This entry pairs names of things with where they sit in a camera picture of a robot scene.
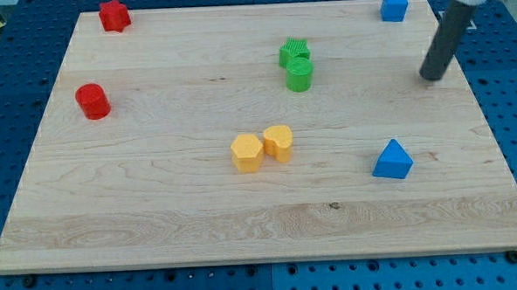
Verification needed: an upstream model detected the red star block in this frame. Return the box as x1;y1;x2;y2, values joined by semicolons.
99;0;132;33

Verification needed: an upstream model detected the green cylinder block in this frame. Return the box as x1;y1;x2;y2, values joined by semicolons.
286;58;313;93

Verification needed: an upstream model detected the wooden board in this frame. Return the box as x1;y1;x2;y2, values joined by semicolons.
0;0;517;275

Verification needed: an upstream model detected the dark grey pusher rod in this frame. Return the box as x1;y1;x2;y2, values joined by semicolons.
419;0;477;81

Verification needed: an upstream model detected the black bolt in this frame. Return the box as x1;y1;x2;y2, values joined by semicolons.
505;250;517;264
21;274;37;288

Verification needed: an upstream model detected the black bolt left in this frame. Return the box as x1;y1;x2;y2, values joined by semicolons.
21;274;37;288

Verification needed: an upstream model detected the blue triangle block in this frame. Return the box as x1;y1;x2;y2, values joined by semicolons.
372;138;414;179

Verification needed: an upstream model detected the red cylinder block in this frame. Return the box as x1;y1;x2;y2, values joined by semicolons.
74;83;111;120

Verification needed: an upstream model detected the black bolt right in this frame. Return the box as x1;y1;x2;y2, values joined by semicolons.
505;250;517;264

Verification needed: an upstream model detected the blue cube block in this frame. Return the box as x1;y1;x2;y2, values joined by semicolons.
379;0;408;22

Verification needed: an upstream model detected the yellow heart block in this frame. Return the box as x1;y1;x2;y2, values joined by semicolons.
263;125;293;163

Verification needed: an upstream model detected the yellow hexagon block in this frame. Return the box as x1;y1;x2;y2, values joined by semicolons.
231;134;265;173

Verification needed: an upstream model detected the green star block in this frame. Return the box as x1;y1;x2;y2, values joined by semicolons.
279;37;311;68

